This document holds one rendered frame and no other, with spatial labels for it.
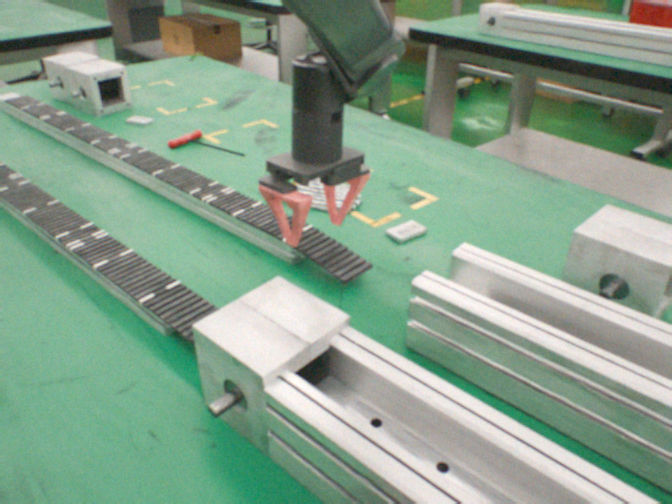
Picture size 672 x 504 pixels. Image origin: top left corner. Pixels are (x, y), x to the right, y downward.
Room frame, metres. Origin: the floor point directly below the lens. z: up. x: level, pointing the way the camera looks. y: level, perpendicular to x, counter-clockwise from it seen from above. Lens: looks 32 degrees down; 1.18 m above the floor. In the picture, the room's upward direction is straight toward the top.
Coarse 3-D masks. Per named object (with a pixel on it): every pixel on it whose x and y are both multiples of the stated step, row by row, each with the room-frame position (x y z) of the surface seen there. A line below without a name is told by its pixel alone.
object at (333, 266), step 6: (348, 252) 0.59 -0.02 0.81; (336, 258) 0.58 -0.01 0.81; (342, 258) 0.58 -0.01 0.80; (348, 258) 0.58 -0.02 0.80; (354, 258) 0.58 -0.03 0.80; (324, 264) 0.57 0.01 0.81; (330, 264) 0.57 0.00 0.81; (336, 264) 0.57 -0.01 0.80; (342, 264) 0.57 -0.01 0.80; (348, 264) 0.57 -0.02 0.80; (330, 270) 0.56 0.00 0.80; (336, 270) 0.56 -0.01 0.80
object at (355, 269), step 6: (360, 258) 0.59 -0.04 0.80; (354, 264) 0.57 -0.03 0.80; (360, 264) 0.58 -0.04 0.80; (366, 264) 0.57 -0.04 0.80; (342, 270) 0.56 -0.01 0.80; (348, 270) 0.56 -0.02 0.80; (354, 270) 0.56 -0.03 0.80; (360, 270) 0.56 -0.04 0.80; (366, 270) 0.57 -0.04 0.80; (336, 276) 0.55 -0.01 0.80; (342, 276) 0.55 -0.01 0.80; (348, 276) 0.55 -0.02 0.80; (354, 276) 0.55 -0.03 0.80
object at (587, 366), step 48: (432, 288) 0.43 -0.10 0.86; (480, 288) 0.48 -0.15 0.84; (528, 288) 0.44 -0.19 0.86; (576, 288) 0.43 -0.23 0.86; (432, 336) 0.43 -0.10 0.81; (480, 336) 0.39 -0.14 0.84; (528, 336) 0.37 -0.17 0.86; (576, 336) 0.41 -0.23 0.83; (624, 336) 0.38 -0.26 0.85; (480, 384) 0.39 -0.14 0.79; (528, 384) 0.36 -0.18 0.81; (576, 384) 0.33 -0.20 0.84; (624, 384) 0.31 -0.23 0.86; (576, 432) 0.33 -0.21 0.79; (624, 432) 0.31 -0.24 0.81
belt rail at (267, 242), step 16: (0, 96) 1.25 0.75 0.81; (16, 96) 1.25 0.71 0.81; (16, 112) 1.20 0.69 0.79; (48, 128) 1.09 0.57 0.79; (80, 144) 0.99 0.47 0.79; (96, 160) 0.95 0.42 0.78; (112, 160) 0.91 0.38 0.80; (128, 176) 0.87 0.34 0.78; (144, 176) 0.84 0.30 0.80; (160, 192) 0.81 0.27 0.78; (176, 192) 0.78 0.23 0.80; (192, 208) 0.75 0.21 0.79; (208, 208) 0.72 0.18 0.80; (224, 224) 0.70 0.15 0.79; (240, 224) 0.67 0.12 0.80; (256, 240) 0.65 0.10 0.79; (272, 240) 0.63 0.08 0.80; (288, 256) 0.61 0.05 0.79; (304, 256) 0.62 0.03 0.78
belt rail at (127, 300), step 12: (0, 204) 0.77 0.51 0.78; (24, 216) 0.70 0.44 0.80; (36, 228) 0.68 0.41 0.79; (48, 240) 0.65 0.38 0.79; (60, 252) 0.63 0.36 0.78; (72, 252) 0.60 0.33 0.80; (84, 264) 0.59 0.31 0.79; (96, 276) 0.56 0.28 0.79; (108, 288) 0.54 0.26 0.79; (132, 300) 0.51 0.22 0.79; (144, 312) 0.49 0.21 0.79; (156, 324) 0.47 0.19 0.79
